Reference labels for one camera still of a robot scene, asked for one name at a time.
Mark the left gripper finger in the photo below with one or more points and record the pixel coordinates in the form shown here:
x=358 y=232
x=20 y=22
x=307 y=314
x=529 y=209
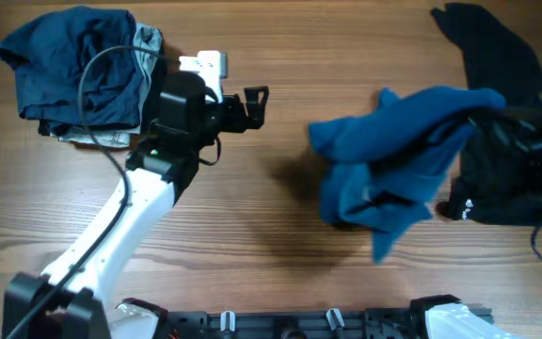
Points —
x=256 y=97
x=255 y=117

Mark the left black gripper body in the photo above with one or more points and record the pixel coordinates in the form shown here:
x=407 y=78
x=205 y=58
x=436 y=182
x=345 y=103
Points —
x=228 y=114

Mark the blue polo shirt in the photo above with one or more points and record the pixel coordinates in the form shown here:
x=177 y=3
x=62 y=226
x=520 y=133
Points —
x=386 y=166

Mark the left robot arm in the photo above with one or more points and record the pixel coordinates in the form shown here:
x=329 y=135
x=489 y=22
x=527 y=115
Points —
x=69 y=298

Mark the dark navy folded garment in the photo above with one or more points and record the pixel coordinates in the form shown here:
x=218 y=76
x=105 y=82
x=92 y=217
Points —
x=48 y=56

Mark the black shirt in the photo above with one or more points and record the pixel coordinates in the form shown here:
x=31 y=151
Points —
x=500 y=179

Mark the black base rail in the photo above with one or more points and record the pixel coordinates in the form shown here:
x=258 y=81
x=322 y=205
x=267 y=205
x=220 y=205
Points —
x=285 y=325

